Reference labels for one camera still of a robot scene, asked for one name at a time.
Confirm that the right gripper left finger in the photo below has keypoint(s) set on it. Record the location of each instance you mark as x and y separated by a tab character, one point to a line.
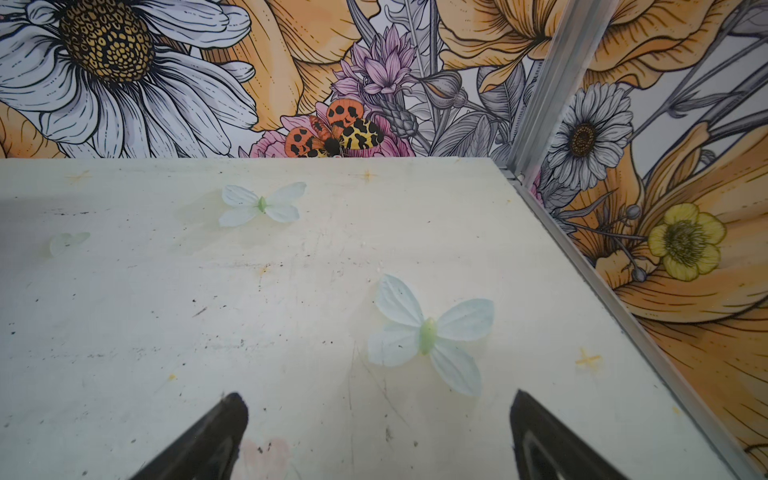
209	449

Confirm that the right aluminium corner post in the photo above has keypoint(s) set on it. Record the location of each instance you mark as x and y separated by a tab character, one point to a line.
573	46

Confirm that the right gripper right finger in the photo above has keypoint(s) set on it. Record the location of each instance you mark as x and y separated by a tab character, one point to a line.
545	448

